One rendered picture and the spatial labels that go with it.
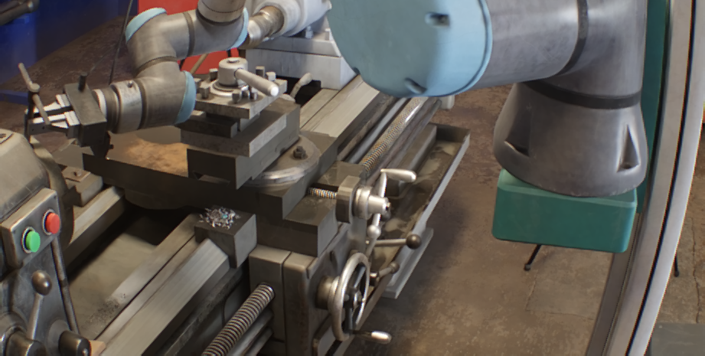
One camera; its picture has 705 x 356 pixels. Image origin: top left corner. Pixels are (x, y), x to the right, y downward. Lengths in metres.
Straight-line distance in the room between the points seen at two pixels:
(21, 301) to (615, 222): 0.76
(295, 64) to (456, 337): 1.06
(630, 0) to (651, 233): 0.35
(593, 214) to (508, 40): 0.23
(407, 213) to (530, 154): 2.04
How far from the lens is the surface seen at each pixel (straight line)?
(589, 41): 0.76
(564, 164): 0.82
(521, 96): 0.85
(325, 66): 2.60
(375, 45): 0.70
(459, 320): 3.06
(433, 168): 3.17
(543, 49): 0.72
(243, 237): 1.82
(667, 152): 0.99
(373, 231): 1.90
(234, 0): 1.49
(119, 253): 2.02
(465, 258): 3.43
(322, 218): 1.84
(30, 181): 1.11
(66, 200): 1.43
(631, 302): 1.09
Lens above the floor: 1.76
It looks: 25 degrees down
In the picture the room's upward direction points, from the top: 2 degrees clockwise
